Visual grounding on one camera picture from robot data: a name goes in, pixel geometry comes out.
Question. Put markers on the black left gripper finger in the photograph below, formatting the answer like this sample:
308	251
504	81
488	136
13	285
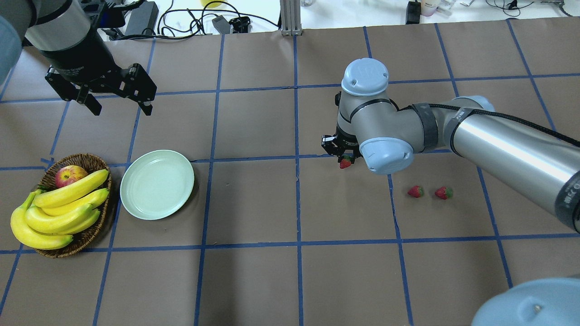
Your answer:
146	107
90	102

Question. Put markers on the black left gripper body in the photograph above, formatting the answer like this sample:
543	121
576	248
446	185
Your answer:
83	59

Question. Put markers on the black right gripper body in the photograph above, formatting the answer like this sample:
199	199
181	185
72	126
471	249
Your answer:
334	146

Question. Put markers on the red strawberry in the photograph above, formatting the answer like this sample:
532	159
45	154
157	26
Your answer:
345	161
416	191
444	193

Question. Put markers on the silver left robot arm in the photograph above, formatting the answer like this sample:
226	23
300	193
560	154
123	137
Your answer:
46	24

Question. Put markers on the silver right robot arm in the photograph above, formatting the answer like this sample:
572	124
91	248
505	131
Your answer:
537	162

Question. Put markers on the light green plate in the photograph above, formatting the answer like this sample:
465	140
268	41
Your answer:
157	185

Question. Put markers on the brown wicker basket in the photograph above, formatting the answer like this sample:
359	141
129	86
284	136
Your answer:
80	241

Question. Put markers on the black power adapter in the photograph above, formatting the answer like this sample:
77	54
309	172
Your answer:
142	19

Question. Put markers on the red yellow apple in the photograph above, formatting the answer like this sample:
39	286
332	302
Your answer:
69	174

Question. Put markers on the yellow banana top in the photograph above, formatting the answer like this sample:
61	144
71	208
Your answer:
72	192

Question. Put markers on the yellow banana bottom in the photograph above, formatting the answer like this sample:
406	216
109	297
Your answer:
29	236

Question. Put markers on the aluminium frame post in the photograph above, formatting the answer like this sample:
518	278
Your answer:
290	18

